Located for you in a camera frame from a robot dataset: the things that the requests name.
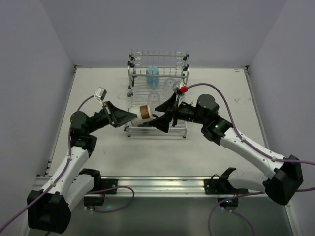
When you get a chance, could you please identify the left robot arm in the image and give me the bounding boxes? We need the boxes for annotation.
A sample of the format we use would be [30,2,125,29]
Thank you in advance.
[27,101,138,234]

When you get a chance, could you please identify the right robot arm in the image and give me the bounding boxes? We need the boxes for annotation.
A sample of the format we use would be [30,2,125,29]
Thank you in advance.
[149,94,303,206]

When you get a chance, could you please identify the metal dish rack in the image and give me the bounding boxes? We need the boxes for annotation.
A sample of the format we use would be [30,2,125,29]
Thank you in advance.
[123,50,190,140]

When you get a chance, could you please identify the dark green ceramic mug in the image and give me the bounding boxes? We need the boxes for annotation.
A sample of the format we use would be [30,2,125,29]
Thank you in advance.
[137,119,160,128]

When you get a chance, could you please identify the clear glass near centre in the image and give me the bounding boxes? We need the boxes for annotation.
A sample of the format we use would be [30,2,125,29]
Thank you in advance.
[147,91,160,110]

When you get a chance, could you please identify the clear glass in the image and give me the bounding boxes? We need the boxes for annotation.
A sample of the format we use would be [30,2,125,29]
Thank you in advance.
[147,91,160,110]
[163,77,177,94]

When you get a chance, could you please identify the clear glass at back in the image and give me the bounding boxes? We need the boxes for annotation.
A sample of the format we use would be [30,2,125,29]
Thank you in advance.
[163,77,177,94]

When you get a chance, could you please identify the blue plastic mug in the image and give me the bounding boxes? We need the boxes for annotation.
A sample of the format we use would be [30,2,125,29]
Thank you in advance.
[146,65,160,90]

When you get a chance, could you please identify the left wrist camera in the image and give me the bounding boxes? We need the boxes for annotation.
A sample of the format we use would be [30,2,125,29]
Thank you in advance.
[93,87,107,104]

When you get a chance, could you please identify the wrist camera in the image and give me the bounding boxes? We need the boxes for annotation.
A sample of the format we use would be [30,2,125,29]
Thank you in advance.
[172,81,188,96]
[93,87,107,104]

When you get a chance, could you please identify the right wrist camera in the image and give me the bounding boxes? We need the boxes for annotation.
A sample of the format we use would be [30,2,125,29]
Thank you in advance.
[172,81,188,96]

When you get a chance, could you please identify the aluminium mounting rail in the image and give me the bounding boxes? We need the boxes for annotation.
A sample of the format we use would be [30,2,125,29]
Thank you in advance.
[31,175,291,198]

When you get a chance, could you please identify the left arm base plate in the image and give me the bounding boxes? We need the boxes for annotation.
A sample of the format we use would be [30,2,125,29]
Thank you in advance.
[83,178,118,208]

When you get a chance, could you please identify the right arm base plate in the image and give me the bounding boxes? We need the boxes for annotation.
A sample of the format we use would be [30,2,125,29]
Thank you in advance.
[203,176,249,210]

